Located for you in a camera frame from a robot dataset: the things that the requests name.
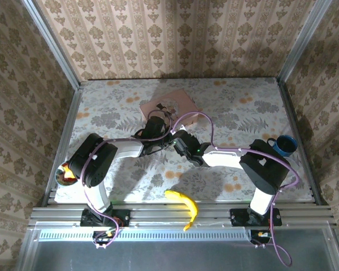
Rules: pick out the pink tin box with figures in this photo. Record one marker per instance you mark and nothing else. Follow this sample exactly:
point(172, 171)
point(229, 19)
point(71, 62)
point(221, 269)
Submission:
point(183, 101)

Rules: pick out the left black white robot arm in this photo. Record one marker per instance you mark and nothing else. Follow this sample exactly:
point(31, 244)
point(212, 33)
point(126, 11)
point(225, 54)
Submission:
point(96, 161)

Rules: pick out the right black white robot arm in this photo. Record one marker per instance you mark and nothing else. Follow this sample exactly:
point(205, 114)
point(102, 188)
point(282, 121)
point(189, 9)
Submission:
point(265, 169)

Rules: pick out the floral table cover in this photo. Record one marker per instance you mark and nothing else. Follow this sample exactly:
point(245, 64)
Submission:
point(115, 96)

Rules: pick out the yellow banana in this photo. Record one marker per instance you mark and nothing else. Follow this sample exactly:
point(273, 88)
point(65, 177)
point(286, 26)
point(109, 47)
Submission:
point(190, 204)

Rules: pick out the blue mug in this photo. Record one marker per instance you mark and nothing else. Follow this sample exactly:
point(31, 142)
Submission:
point(286, 145)

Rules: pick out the shiny red yellow ball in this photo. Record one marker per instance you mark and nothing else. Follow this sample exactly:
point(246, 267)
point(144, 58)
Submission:
point(63, 176)

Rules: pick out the grey sheet metal panel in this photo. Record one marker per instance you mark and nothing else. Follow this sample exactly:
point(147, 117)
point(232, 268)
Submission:
point(172, 257)

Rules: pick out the small black controller board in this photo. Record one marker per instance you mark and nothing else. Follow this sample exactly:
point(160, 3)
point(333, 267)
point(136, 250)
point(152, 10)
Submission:
point(103, 235)
point(260, 235)

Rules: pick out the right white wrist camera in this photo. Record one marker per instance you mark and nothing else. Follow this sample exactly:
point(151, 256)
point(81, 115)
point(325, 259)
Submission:
point(183, 127)

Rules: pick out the aluminium mounting rail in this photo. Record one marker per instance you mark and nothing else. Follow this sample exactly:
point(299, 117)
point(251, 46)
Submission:
point(158, 214)

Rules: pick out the aluminium table side rail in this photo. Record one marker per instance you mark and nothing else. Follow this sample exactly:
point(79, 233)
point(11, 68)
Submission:
point(288, 107)
point(74, 113)

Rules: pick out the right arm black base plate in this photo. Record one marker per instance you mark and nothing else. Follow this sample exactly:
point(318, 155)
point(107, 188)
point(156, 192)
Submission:
point(237, 217)

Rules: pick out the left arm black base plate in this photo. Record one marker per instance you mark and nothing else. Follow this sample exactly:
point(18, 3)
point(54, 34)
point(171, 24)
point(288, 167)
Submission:
point(124, 218)

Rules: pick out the aluminium frame post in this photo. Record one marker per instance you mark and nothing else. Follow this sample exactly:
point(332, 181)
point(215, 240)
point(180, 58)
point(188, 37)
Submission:
point(303, 39)
point(52, 42)

